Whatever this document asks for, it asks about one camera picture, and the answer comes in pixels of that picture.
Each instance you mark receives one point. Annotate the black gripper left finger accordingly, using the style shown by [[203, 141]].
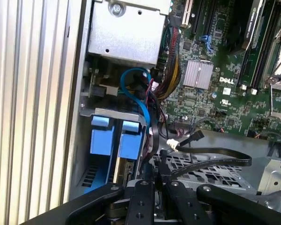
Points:
[[140, 201]]

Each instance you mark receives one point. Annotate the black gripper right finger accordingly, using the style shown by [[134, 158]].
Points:
[[185, 206]]

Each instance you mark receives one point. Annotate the hard disk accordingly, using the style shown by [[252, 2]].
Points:
[[130, 145]]

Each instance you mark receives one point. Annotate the empty blue disk carrier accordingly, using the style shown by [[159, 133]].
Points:
[[101, 143]]

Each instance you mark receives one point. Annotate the metal disk bay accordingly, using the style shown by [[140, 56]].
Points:
[[117, 113]]

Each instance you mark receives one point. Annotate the black RAM slot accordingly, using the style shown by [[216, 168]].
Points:
[[243, 87], [254, 91]]

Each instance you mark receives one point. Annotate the black expansion slot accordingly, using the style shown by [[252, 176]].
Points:
[[212, 21], [197, 16]]

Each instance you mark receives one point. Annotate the white expansion slot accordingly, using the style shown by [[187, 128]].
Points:
[[187, 14]]

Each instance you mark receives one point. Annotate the perforated metal drive cage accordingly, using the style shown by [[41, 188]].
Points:
[[236, 185]]

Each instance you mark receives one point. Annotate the green motherboard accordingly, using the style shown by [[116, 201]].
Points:
[[201, 105]]

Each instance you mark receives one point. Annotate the black open PC case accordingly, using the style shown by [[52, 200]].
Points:
[[75, 93]]

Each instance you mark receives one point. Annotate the silver chipset heatsink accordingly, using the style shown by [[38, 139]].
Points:
[[196, 75]]

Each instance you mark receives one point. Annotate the thin metal locking lever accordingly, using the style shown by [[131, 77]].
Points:
[[270, 96]]

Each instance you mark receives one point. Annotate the blue board connector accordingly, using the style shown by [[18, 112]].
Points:
[[207, 43]]

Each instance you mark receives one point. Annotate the silver power supply box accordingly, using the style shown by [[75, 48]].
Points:
[[124, 35]]

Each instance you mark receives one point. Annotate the black graphics card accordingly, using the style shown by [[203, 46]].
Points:
[[250, 23]]

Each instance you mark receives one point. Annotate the silver metal drive bracket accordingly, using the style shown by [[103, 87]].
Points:
[[276, 178]]

